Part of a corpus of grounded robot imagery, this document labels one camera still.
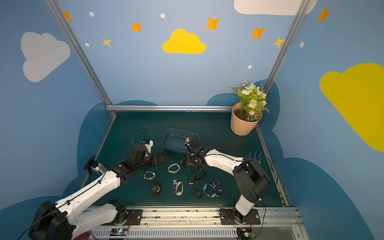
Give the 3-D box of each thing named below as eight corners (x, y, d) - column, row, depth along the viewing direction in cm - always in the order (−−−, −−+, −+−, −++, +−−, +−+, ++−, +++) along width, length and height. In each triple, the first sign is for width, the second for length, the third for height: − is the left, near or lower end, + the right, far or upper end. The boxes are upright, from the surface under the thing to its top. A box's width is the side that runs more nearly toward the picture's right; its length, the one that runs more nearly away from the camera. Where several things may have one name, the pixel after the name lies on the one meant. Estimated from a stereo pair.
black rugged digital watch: (153, 195, 83) (151, 192, 78) (155, 182, 87) (153, 179, 83) (160, 195, 83) (158, 192, 78) (162, 182, 87) (160, 179, 83)
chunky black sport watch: (193, 179, 88) (193, 177, 86) (193, 170, 92) (193, 168, 89) (205, 179, 88) (205, 177, 86) (205, 171, 92) (205, 168, 89)
